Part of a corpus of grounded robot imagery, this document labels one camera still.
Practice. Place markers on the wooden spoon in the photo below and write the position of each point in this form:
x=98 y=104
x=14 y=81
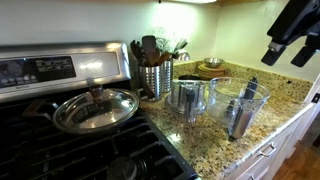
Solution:
x=163 y=58

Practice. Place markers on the dark cooking spoon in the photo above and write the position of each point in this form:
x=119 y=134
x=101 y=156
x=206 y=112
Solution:
x=136 y=51

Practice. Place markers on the dark-shaft food processor blade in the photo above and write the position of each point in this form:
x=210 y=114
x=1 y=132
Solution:
x=250 y=89

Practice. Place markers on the dark plastic stem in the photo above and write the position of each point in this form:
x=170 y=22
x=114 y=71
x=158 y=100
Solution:
x=190 y=100

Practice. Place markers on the grey green utensil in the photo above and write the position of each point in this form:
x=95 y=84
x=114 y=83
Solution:
x=181 y=45

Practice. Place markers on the small black square plate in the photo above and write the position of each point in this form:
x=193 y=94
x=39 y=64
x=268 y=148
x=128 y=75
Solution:
x=316 y=98

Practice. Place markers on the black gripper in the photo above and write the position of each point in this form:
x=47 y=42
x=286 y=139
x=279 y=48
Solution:
x=296 y=20

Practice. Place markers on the stainless steel gas range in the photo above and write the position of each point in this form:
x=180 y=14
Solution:
x=66 y=66

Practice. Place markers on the black round burner cap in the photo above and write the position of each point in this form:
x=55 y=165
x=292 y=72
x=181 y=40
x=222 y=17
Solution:
x=121 y=169

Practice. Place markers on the round wooden trivet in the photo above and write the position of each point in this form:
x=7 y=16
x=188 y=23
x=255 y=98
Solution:
x=211 y=69

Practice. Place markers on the wooden spatula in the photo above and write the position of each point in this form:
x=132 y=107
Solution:
x=149 y=48

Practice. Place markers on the under-cabinet light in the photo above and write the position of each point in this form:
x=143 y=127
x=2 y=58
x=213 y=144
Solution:
x=193 y=1

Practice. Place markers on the clear glass measuring cup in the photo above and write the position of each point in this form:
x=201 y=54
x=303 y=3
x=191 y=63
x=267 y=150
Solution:
x=176 y=100

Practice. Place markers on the narrow perforated steel utensil holder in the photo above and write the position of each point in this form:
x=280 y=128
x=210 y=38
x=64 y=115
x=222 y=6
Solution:
x=167 y=75

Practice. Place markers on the white kitchen cabinet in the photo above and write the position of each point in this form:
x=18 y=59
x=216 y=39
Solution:
x=283 y=143

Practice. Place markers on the black cast iron grate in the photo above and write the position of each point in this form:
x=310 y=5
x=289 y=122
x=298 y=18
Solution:
x=66 y=156

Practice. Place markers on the wide perforated steel utensil holder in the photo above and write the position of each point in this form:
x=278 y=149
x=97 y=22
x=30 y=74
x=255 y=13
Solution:
x=150 y=81

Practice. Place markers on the glass pan lid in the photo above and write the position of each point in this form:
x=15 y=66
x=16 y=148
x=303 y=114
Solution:
x=100 y=111

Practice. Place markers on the stacked wooden bowls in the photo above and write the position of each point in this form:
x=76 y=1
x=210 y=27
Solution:
x=210 y=75

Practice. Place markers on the shiny steel ladle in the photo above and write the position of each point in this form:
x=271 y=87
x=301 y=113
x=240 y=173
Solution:
x=183 y=56

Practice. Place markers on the flat black utensil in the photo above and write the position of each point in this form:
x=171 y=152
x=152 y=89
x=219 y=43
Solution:
x=190 y=77

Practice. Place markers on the small steel bowl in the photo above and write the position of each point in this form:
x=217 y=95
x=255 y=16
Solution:
x=213 y=62

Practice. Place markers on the clear food processor jar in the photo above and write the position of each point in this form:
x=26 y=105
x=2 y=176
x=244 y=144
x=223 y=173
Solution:
x=240 y=121

